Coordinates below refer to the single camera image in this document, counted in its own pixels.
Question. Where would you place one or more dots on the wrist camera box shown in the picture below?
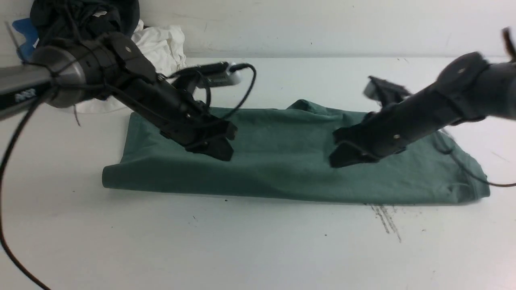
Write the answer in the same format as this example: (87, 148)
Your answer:
(385, 92)
(219, 74)

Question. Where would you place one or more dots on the green long-sleeved shirt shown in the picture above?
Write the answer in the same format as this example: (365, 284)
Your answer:
(284, 154)

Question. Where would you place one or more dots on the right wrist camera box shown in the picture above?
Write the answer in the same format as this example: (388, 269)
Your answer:
(385, 92)

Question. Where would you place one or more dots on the black crumpled garment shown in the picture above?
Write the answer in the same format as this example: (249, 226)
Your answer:
(83, 19)

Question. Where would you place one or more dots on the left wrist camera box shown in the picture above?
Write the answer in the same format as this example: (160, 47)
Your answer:
(219, 74)

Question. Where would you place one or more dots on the blue crumpled garment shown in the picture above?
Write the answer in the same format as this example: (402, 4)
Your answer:
(26, 28)

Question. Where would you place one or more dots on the white crumpled garment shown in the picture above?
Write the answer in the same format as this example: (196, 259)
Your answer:
(162, 46)

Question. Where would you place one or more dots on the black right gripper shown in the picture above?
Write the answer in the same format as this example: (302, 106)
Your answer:
(392, 129)

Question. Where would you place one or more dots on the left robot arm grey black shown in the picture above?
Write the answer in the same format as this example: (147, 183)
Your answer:
(65, 73)

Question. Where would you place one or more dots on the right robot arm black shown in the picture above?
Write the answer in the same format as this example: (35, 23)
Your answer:
(467, 90)

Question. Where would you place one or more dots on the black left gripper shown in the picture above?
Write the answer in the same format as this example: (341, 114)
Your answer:
(179, 117)

